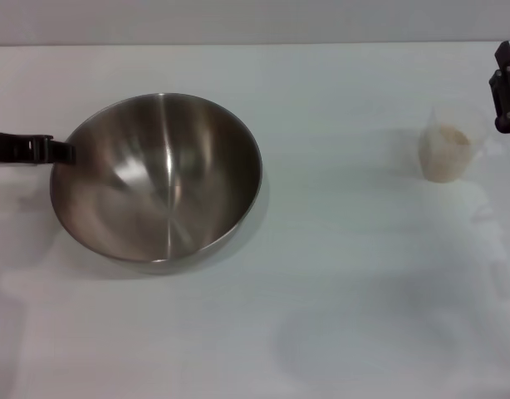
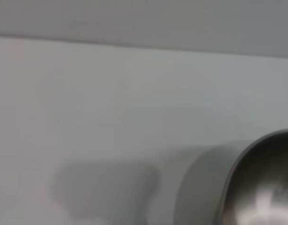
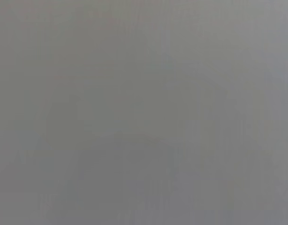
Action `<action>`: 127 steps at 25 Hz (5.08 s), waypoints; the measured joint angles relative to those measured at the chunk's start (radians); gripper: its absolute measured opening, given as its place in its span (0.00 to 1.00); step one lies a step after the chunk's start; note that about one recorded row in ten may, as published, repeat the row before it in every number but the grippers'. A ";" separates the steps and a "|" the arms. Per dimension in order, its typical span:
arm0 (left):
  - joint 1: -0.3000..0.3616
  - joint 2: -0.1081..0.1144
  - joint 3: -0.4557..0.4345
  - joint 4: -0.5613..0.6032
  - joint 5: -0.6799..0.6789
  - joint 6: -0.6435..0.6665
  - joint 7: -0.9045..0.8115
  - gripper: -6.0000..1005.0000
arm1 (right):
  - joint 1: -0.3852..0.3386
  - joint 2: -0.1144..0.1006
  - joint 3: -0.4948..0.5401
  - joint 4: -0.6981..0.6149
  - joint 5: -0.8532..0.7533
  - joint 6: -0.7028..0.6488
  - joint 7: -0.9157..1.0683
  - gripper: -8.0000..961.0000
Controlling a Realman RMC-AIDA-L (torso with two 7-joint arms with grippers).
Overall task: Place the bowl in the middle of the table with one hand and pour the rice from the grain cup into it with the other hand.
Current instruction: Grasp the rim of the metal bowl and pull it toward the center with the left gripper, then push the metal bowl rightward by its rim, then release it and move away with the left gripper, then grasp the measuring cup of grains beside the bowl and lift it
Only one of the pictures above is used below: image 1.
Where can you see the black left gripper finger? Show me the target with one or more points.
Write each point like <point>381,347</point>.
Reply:
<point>14,147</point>

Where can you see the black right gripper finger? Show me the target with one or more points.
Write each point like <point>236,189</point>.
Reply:
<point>508,99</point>

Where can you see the clear plastic measuring cup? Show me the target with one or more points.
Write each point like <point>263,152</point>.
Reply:
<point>471,118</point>

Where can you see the white rice grains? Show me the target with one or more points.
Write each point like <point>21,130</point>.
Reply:
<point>444,154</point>

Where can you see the stainless steel mixing bowl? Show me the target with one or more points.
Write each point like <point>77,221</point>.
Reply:
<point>155,187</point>

